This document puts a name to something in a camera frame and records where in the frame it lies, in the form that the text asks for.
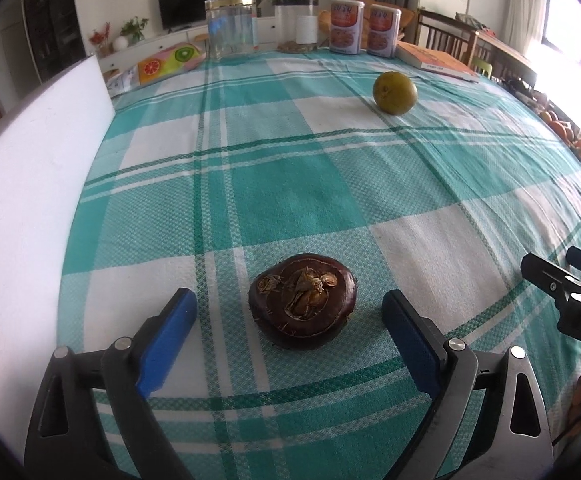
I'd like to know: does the red flower vase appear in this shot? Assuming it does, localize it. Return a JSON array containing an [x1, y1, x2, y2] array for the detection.
[[89, 22, 110, 58]]

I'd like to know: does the dark brown water chestnut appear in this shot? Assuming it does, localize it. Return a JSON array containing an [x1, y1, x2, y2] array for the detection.
[[248, 252, 357, 351]]

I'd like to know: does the orange book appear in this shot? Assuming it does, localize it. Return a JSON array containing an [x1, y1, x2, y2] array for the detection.
[[396, 41, 478, 81]]

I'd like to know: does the clear glass jar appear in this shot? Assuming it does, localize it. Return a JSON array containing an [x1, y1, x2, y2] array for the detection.
[[205, 0, 259, 61]]

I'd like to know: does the right red snack tin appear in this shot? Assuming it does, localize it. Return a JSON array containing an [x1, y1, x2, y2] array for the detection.
[[367, 3, 401, 58]]

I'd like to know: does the wooden dining table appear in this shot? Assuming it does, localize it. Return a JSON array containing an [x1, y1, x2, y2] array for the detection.
[[471, 30, 537, 88]]

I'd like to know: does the yellow green round fruit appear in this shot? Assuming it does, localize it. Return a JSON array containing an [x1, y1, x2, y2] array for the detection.
[[373, 72, 417, 116]]

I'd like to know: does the teal plaid tablecloth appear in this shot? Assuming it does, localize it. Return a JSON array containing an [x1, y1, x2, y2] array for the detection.
[[57, 51, 581, 479]]

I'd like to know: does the white cardboard box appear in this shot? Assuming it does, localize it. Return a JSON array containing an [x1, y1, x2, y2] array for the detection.
[[0, 56, 115, 457]]

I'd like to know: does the small potted plant left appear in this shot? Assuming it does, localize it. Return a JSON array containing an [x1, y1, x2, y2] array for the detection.
[[120, 16, 149, 44]]

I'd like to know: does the clear canister black lid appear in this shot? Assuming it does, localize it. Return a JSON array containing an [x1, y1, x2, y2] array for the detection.
[[274, 0, 319, 53]]

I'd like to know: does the wooden chair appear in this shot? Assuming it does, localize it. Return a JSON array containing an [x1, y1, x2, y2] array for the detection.
[[414, 8, 477, 64]]

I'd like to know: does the left red snack tin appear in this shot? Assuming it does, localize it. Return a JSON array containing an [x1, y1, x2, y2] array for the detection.
[[330, 0, 364, 55]]

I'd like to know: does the red snack tin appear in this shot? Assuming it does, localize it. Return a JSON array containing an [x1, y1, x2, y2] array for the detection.
[[367, 3, 401, 58], [330, 0, 364, 55]]

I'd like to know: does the fruit pattern cushion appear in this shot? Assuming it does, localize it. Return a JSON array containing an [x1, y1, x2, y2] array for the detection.
[[138, 42, 206, 86]]

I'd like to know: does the dark display shelf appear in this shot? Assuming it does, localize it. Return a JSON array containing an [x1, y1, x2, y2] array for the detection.
[[21, 0, 86, 82]]

